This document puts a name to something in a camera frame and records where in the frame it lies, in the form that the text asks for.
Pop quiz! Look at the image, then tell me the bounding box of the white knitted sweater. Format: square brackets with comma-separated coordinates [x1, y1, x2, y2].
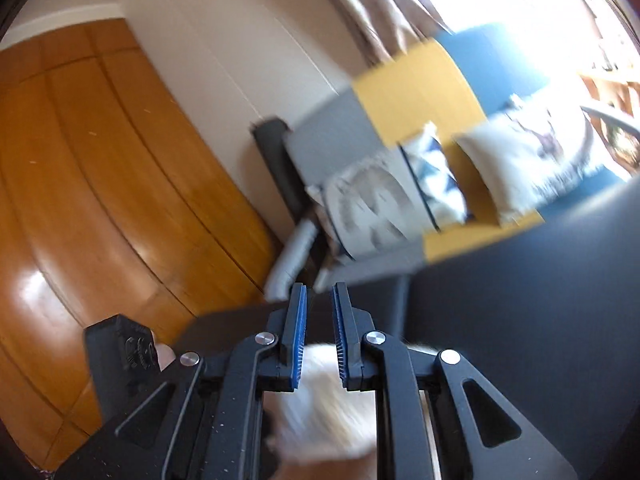
[265, 342, 436, 480]

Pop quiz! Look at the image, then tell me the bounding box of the wooden wardrobe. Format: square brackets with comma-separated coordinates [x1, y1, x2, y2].
[0, 17, 283, 471]

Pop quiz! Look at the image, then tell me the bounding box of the tiger print cushion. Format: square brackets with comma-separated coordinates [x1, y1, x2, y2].
[306, 122, 473, 261]

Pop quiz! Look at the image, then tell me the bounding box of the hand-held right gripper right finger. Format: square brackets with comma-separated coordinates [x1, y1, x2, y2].
[334, 282, 576, 480]

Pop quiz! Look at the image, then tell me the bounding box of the beige patterned curtain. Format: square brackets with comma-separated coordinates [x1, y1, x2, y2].
[305, 0, 451, 68]

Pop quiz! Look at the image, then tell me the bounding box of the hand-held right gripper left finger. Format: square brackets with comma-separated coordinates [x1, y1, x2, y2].
[55, 283, 307, 480]

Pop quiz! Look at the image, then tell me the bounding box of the black rolled mat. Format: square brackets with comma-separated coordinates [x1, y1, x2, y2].
[251, 117, 326, 271]

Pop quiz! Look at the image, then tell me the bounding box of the deer print cushion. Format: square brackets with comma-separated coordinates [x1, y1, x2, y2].
[452, 94, 608, 226]

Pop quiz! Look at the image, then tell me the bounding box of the grey yellow blue sofa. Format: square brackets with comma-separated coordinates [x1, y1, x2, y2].
[265, 22, 640, 301]

